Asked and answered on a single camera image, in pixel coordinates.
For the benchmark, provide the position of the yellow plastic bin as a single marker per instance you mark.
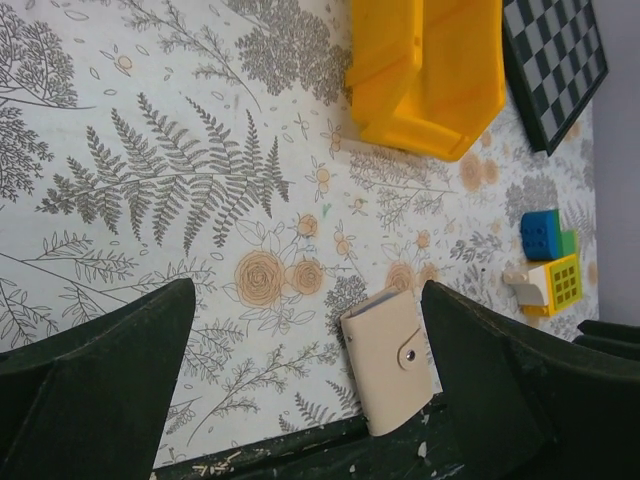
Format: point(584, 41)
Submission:
point(427, 77)

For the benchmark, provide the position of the black silver chessboard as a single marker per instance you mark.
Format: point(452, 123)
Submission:
point(554, 62)

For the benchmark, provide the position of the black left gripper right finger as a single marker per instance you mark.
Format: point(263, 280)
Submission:
point(528, 405)

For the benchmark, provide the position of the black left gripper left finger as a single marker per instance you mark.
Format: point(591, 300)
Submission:
point(91, 402)

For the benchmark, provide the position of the floral patterned table mat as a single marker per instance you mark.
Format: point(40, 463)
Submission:
point(148, 141)

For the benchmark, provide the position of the colourful toy block cluster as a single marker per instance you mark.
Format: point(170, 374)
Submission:
point(550, 280)

